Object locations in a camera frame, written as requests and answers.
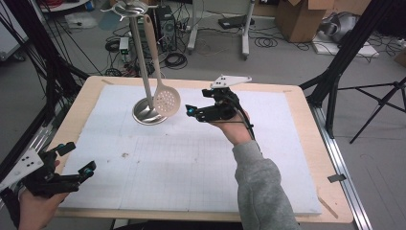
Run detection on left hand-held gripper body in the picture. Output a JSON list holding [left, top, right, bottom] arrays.
[[0, 147, 81, 199]]

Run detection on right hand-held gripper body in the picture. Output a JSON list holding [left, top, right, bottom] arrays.
[[193, 75, 253, 124]]

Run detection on beige slotted spoon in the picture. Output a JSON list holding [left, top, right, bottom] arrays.
[[142, 13, 182, 118]]

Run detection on metal utensil stand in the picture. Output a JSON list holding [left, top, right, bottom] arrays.
[[101, 0, 170, 127]]

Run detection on person's right hand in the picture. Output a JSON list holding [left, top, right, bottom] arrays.
[[210, 110, 255, 148]]

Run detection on person's left hand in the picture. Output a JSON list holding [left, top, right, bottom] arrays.
[[17, 191, 70, 230]]

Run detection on white grid mat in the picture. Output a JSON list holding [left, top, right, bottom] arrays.
[[58, 84, 324, 215]]

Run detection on white stand leg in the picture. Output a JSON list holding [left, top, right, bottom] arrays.
[[187, 0, 201, 55], [240, 0, 257, 61]]

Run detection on black flat device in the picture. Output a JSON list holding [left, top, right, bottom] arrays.
[[217, 13, 256, 31]]

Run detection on black computer tower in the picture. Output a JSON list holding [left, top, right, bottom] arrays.
[[137, 5, 178, 59]]

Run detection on small white box device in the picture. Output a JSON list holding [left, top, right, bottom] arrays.
[[118, 36, 130, 56]]

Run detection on person's dark trousers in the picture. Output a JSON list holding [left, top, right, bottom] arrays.
[[113, 219, 243, 230]]

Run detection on cardboard box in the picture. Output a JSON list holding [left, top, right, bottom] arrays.
[[276, 0, 336, 44]]

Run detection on white flat board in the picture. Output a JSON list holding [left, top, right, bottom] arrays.
[[311, 39, 381, 59]]

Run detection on grey tape piece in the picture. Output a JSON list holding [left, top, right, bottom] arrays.
[[327, 172, 348, 184]]

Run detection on tan tape strip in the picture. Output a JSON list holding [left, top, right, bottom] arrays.
[[317, 195, 339, 219]]

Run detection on grey bag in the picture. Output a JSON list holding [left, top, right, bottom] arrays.
[[319, 11, 360, 44]]

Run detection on black tripod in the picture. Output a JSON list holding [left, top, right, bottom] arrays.
[[337, 76, 406, 145]]

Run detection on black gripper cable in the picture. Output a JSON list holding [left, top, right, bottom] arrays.
[[204, 95, 261, 151]]

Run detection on aluminium rail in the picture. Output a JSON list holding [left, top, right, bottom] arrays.
[[307, 103, 372, 230], [0, 124, 56, 193]]

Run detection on black wrist strap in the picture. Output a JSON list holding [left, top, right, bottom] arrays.
[[0, 187, 22, 230]]

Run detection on thin black cable coil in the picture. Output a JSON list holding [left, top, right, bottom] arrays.
[[254, 36, 280, 49]]

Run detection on black frame post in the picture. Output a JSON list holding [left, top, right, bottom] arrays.
[[4, 0, 90, 106], [299, 0, 396, 139]]

